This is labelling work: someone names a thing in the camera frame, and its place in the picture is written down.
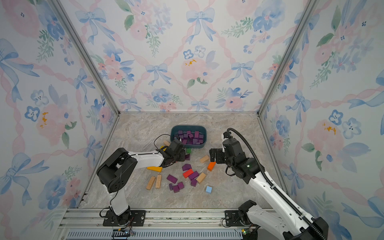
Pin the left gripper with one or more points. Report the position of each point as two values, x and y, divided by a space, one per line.
183 153

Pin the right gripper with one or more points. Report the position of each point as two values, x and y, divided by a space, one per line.
214 150

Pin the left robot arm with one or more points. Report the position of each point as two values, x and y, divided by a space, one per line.
115 172

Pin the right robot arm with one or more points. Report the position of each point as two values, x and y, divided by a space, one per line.
290 222

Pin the teal plastic storage bin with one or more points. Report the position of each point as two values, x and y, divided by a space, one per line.
191 136

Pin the natural wood brick right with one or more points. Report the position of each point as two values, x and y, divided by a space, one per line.
204 159

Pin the orange brick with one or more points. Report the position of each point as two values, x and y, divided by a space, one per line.
211 166

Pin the red rectangular brick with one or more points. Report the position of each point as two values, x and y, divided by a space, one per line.
188 173

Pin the yellow-orange brick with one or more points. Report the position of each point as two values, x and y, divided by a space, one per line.
156 169

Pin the natural wood brick lower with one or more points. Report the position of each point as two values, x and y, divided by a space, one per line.
201 177

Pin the purple brick beside red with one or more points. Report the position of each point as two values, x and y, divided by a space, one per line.
194 175

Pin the purple cube front cluster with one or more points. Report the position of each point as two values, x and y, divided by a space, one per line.
181 185

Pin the natural wood long brick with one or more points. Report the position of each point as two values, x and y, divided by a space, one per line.
151 183
158 182

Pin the purple cube front left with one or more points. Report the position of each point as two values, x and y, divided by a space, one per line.
176 189

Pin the light blue cube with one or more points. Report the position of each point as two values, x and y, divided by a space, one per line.
209 189

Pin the natural wood long brick left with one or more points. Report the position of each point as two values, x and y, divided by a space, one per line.
151 183

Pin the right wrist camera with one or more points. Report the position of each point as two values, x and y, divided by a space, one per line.
227 139

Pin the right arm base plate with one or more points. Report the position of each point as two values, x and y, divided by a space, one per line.
233 219

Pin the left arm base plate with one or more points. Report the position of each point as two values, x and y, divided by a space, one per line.
135 218

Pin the aluminium front rail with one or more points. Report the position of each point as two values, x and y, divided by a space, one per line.
160 224

